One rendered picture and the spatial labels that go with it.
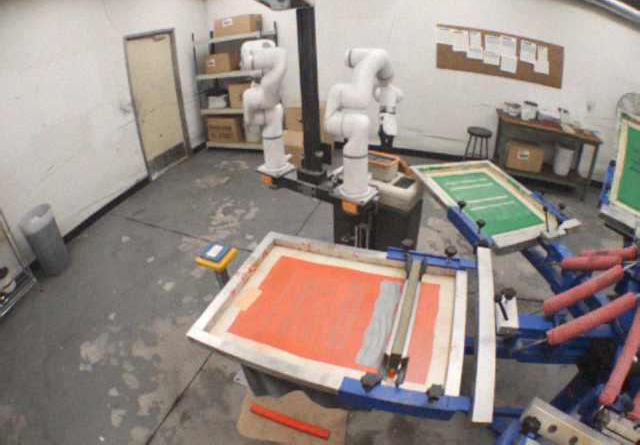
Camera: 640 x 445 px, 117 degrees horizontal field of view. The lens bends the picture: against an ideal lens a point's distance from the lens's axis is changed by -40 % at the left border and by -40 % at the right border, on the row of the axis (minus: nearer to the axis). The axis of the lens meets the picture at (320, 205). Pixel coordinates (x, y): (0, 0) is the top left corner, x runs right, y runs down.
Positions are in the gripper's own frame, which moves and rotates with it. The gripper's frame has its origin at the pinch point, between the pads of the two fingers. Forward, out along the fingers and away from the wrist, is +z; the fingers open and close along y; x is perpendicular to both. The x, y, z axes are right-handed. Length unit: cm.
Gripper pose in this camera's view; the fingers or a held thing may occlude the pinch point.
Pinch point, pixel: (386, 146)
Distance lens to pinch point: 152.3
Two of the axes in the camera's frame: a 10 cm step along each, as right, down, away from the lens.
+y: 6.8, -1.2, 7.3
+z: -0.2, 9.8, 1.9
